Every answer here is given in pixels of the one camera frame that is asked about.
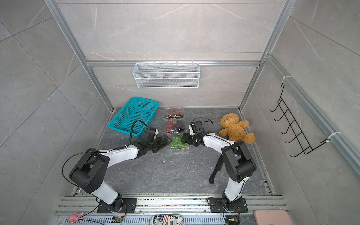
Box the teal plastic basket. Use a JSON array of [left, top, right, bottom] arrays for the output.
[[108, 97, 159, 135]]

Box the brown teddy bear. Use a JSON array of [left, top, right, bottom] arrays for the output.
[[219, 113, 256, 144]]

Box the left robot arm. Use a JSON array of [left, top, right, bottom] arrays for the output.
[[65, 120, 172, 213]]

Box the red grape bunch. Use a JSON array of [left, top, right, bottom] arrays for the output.
[[166, 121, 177, 133], [165, 110, 184, 120]]

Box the green grape bunch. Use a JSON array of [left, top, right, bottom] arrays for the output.
[[170, 136, 188, 149]]

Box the clear plastic clamshell container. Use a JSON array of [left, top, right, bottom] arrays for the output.
[[163, 107, 185, 121]]

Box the white wire mesh shelf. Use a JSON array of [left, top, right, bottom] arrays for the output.
[[133, 62, 201, 89]]

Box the pink pig toy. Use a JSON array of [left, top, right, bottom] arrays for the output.
[[67, 212, 84, 224]]

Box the pink pad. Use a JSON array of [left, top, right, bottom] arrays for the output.
[[254, 210, 292, 225]]

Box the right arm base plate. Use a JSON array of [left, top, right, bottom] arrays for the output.
[[207, 197, 248, 213]]

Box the black wire hook rack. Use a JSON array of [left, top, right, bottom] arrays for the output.
[[270, 83, 330, 158]]

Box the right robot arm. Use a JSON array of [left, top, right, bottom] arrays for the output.
[[181, 120, 257, 213]]

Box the black knife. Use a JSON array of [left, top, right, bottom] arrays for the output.
[[209, 155, 224, 184]]

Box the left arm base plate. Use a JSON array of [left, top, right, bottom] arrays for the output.
[[97, 197, 137, 213]]

